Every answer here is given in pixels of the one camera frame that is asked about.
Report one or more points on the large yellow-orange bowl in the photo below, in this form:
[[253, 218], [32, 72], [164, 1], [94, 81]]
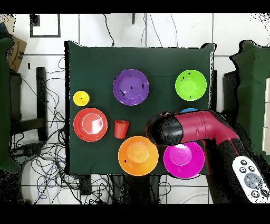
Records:
[[138, 156]]

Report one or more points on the blue bowl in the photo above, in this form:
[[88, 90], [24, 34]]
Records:
[[189, 110]]

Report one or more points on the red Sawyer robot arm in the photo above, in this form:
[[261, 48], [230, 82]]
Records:
[[196, 126]]

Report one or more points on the shallow red-orange bowl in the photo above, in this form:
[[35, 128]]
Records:
[[81, 124]]

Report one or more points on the black table frame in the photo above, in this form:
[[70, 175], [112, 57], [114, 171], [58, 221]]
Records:
[[41, 95]]

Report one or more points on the red-orange cup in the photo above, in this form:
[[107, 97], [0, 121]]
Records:
[[121, 131]]

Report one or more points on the green cloth neighbouring table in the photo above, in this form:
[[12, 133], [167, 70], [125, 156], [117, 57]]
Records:
[[4, 105], [253, 84]]

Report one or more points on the green bowl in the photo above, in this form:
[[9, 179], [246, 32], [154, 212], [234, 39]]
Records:
[[191, 85]]

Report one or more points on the black square floor frame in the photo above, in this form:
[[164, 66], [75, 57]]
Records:
[[58, 25]]

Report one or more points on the large pink bowl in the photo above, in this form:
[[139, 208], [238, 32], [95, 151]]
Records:
[[184, 162]]

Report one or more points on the black power strip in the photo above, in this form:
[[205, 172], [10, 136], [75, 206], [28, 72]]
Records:
[[85, 186]]

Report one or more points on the purple bowl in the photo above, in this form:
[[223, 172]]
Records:
[[130, 87]]

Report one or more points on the black chair base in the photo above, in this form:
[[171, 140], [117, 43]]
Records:
[[29, 150]]

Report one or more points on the yellow cup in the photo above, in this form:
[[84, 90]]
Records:
[[81, 98]]

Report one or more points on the dark green tablecloth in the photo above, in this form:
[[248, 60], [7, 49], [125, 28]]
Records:
[[97, 63]]

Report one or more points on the cardboard box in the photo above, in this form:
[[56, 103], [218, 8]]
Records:
[[16, 50]]

